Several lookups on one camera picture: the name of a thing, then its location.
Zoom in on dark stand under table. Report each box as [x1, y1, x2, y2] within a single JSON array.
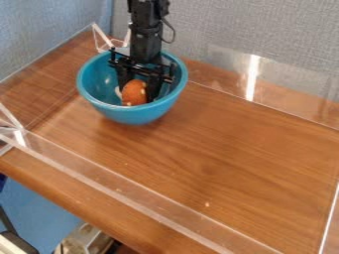
[[0, 205, 40, 254]]

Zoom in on clear acrylic left bracket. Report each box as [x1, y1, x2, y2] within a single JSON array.
[[0, 102, 26, 157]]

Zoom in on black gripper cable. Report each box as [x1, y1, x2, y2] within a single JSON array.
[[159, 16, 177, 45]]

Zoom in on clear acrylic back barrier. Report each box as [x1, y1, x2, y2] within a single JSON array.
[[184, 45, 339, 130]]

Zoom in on brown toy mushroom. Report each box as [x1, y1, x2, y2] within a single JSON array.
[[115, 79, 147, 106]]

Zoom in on blue plastic bowl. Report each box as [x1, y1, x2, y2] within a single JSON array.
[[77, 52, 188, 125]]

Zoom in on clear acrylic corner bracket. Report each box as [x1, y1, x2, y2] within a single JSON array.
[[91, 23, 131, 53]]

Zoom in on clear acrylic front barrier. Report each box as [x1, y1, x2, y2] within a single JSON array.
[[1, 131, 281, 254]]

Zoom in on white box under table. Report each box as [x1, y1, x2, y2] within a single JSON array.
[[53, 222, 113, 254]]

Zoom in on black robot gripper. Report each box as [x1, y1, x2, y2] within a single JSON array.
[[108, 0, 176, 102]]

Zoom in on clear acrylic barrier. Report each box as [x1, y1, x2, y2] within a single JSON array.
[[184, 45, 339, 130], [1, 131, 281, 254]]

